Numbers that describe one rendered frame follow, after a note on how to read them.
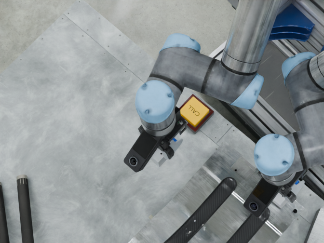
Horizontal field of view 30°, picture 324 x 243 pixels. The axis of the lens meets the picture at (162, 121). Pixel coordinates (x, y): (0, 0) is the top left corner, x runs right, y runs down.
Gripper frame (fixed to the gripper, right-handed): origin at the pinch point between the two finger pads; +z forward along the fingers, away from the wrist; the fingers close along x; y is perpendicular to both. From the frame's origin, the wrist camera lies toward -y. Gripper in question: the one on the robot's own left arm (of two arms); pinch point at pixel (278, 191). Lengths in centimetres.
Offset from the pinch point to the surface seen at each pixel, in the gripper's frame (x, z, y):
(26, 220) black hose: 44, -4, -47
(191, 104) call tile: 34.0, 6.6, 4.0
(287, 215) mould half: -4.5, 5.8, -2.7
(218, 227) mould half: 6.2, 3.0, -16.1
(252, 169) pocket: 9.8, 6.5, 0.8
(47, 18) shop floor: 139, 77, 2
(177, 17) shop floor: 96, 88, 39
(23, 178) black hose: 54, -2, -41
